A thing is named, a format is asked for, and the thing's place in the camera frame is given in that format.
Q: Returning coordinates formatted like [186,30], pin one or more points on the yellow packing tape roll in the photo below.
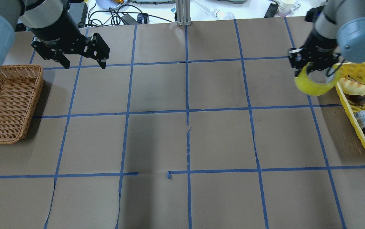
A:
[316,86]

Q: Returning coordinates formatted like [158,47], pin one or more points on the brown wicker basket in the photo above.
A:
[20,89]

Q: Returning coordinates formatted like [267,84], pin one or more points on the toy bread loaf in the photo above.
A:
[351,87]

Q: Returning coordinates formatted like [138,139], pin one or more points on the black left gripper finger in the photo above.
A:
[61,58]
[102,63]

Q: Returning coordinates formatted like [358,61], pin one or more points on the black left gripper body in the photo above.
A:
[56,32]

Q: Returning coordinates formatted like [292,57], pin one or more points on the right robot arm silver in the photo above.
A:
[338,31]

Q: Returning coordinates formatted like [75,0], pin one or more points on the white paper cup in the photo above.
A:
[285,7]

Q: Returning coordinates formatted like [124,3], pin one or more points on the blue plate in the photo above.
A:
[113,4]

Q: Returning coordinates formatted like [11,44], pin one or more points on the black power adapter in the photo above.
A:
[127,19]

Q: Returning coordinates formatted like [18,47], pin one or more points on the brown dried lump toy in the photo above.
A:
[358,100]

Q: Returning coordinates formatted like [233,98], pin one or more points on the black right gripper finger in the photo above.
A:
[332,70]
[304,70]

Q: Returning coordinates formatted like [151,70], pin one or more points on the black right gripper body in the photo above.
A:
[319,43]

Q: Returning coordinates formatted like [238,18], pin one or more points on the aluminium frame post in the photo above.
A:
[183,12]

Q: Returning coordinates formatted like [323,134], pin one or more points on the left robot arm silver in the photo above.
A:
[32,13]

